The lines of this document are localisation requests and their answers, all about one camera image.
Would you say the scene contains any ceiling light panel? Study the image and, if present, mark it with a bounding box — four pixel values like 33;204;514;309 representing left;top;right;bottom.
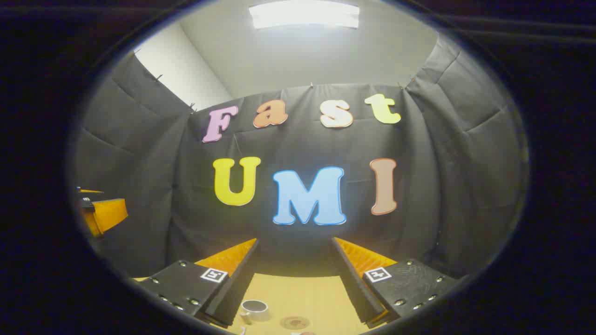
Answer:
248;0;360;29

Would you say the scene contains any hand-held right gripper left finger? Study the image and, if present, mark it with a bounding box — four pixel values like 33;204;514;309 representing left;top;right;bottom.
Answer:
133;238;260;329

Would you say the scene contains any white cup with wooden handle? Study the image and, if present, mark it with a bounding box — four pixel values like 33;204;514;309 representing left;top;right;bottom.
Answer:
240;300;271;325

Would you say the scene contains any light wooden desktop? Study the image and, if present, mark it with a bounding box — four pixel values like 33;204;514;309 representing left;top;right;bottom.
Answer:
133;272;387;335

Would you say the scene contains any round wooden coaster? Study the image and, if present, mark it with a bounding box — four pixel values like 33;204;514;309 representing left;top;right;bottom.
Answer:
279;316;311;330

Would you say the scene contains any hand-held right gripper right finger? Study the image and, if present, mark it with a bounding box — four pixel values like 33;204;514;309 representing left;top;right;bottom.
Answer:
332;236;461;329

